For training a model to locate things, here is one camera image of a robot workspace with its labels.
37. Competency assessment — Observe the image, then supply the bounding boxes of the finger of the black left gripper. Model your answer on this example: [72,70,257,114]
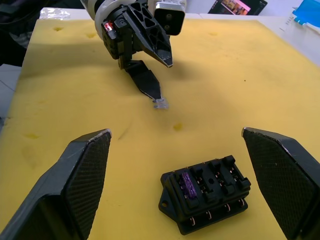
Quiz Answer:
[121,1,174,69]
[124,59,164,101]

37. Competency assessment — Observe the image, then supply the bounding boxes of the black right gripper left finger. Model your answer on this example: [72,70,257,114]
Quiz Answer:
[0,128,113,240]

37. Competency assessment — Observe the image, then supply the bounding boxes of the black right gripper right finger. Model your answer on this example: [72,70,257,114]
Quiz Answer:
[240,126,320,240]

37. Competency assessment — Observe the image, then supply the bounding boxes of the small clear fuse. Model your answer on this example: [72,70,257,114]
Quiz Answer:
[152,98,171,111]

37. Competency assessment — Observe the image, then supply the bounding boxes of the black fuse box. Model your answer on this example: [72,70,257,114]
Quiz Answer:
[158,154,252,236]

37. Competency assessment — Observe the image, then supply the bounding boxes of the small purple fuse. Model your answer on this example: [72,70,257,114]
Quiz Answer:
[179,171,199,201]

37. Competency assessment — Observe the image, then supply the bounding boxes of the clear plastic bag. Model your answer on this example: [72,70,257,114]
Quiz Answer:
[40,7,98,21]

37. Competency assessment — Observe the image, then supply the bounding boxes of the yellow foam mat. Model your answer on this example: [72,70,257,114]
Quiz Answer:
[0,18,320,240]

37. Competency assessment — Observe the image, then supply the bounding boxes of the black computer monitor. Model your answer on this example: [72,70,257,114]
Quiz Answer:
[207,0,268,15]

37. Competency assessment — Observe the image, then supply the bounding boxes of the black cloth bundle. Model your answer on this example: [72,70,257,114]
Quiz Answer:
[0,0,85,68]

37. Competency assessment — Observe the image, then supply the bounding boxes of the blue plastic item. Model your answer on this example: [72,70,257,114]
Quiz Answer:
[292,0,320,29]

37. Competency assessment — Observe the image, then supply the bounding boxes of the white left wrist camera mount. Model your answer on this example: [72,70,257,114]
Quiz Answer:
[93,0,186,41]

